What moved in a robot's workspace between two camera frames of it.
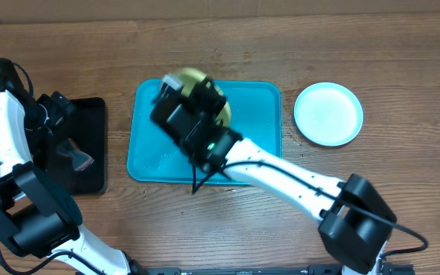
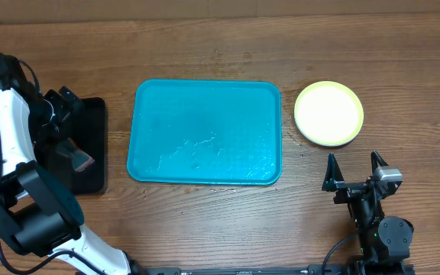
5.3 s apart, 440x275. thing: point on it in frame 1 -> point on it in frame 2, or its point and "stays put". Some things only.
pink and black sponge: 81,160 stays put
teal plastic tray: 256,116 stays put
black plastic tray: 88,124 stays put
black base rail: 266,270 stays put
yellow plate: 189,77 -> 328,113
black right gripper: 204,96 -> 347,190
